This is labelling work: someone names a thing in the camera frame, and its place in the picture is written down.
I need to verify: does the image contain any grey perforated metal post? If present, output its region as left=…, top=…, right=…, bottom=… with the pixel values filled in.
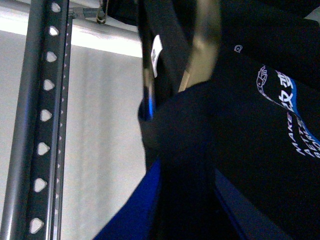
left=0, top=0, right=73, bottom=240

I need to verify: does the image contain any metal hanger hook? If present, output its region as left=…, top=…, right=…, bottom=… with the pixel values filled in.
left=96, top=0, right=109, bottom=25

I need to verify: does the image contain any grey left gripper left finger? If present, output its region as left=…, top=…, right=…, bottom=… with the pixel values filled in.
left=94, top=159, right=161, bottom=240

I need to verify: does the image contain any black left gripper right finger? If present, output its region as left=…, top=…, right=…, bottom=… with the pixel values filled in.
left=215, top=169, right=291, bottom=240

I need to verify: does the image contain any wooden clothes hanger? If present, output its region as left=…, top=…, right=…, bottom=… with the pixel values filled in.
left=178, top=0, right=222, bottom=92

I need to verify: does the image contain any upper grey metal rail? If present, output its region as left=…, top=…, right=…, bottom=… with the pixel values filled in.
left=68, top=7, right=98, bottom=19

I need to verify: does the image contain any black printed t-shirt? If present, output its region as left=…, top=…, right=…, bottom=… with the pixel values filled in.
left=107, top=0, right=320, bottom=240

